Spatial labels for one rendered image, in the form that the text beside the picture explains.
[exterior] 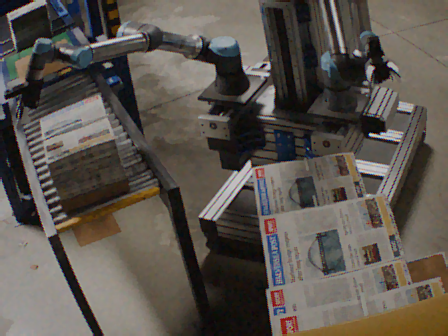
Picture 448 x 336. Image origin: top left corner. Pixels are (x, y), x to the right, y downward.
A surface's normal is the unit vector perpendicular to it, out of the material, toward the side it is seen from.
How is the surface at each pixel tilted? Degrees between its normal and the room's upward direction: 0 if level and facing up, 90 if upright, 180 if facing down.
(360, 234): 0
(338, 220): 0
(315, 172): 1
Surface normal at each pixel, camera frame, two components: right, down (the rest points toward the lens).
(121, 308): -0.15, -0.81
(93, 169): 0.32, 0.51
